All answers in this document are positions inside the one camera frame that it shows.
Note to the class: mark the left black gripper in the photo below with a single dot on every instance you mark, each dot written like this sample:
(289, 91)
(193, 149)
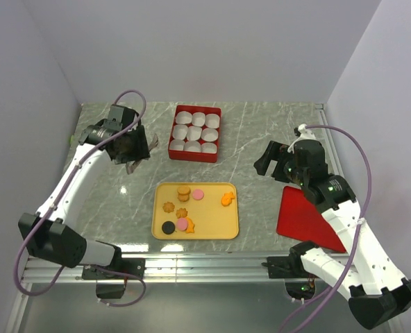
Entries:
(141, 151)

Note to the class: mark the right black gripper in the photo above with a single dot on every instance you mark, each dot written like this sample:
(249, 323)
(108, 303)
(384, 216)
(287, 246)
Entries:
(272, 152)

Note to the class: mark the metal tongs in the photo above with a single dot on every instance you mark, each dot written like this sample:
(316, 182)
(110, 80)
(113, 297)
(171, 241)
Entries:
(131, 166)

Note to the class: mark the round tan cookie top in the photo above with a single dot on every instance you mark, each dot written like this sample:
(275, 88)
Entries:
(183, 190)

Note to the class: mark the round tan cookie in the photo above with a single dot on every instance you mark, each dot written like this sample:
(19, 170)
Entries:
(183, 190)
(183, 198)

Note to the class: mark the pink round cookie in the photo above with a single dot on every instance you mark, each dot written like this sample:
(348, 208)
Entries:
(182, 224)
(198, 194)

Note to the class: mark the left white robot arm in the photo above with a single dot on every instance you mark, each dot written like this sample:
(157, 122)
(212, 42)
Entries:
(49, 233)

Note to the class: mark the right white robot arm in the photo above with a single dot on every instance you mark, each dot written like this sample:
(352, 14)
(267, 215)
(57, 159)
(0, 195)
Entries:
(376, 290)

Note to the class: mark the white paper cup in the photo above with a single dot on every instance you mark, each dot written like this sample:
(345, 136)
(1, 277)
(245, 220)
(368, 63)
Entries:
(183, 118)
(212, 121)
(177, 145)
(192, 146)
(209, 148)
(194, 133)
(209, 135)
(198, 119)
(180, 131)

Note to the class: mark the red box lid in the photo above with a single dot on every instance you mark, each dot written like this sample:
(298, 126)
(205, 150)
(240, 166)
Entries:
(298, 219)

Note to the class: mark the orange fish cookie right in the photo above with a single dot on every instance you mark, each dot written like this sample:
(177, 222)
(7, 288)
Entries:
(227, 198)

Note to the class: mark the orange fish cookie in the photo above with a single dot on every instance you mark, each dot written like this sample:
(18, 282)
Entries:
(227, 198)
(190, 225)

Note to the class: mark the red cookie box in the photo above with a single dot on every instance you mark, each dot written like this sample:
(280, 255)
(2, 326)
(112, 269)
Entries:
(195, 157)

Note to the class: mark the flower cookie left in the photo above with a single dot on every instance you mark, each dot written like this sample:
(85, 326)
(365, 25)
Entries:
(168, 207)

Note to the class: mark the flower cookie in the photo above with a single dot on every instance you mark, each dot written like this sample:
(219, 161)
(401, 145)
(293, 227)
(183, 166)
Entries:
(168, 207)
(181, 213)

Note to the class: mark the yellow tray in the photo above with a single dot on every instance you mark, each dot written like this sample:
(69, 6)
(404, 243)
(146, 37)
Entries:
(212, 220)

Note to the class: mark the flower cookie right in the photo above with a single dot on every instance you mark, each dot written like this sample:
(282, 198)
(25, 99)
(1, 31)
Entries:
(181, 213)

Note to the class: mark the black round cookie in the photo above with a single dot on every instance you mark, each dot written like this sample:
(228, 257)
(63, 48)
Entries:
(168, 227)

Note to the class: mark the orange fish cookie lower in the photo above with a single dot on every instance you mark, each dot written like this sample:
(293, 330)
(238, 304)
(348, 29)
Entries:
(190, 225)

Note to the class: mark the aluminium rail right side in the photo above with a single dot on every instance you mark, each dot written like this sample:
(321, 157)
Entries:
(332, 157)

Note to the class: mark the aluminium rail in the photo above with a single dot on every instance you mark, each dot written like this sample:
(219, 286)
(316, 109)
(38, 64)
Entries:
(332, 157)
(171, 267)

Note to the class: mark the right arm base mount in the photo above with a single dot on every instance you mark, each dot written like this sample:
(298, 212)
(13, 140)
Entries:
(299, 284)

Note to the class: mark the aluminium rail front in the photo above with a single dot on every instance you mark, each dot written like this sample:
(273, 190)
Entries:
(171, 267)

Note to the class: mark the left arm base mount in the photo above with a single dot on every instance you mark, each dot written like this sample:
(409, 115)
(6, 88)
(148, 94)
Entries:
(111, 281)

